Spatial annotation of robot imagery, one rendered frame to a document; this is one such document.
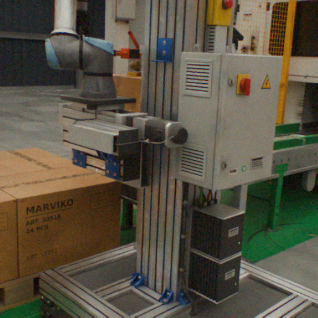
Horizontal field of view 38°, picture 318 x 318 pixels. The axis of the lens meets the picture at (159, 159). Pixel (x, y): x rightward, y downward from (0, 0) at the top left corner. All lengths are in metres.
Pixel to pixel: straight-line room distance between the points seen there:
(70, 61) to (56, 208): 0.80
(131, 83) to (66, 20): 0.76
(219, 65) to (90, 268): 1.18
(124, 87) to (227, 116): 1.14
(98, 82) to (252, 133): 0.63
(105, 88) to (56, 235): 0.86
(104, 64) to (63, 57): 0.16
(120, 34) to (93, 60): 1.97
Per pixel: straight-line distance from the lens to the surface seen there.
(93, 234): 2.51
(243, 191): 2.76
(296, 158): 3.51
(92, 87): 1.86
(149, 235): 1.98
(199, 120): 1.63
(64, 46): 1.88
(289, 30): 4.59
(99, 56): 1.86
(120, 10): 3.77
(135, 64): 2.76
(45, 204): 2.30
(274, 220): 3.47
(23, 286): 2.40
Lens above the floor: 1.22
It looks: 13 degrees down
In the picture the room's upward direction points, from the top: 3 degrees clockwise
